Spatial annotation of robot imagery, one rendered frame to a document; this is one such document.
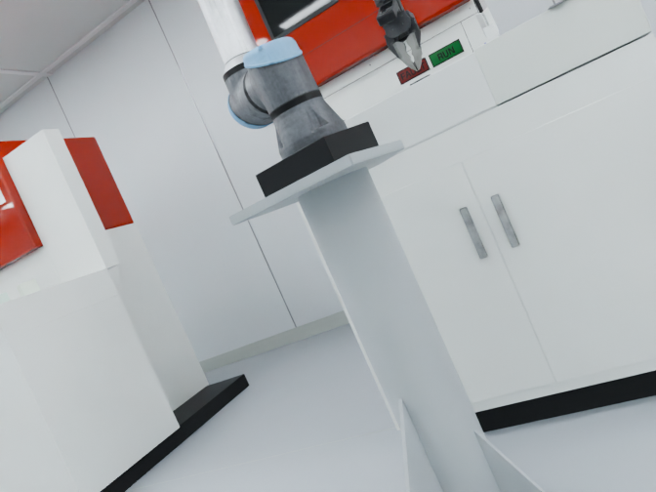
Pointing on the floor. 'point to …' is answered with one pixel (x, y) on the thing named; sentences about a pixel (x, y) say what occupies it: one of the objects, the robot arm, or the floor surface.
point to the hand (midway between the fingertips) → (415, 65)
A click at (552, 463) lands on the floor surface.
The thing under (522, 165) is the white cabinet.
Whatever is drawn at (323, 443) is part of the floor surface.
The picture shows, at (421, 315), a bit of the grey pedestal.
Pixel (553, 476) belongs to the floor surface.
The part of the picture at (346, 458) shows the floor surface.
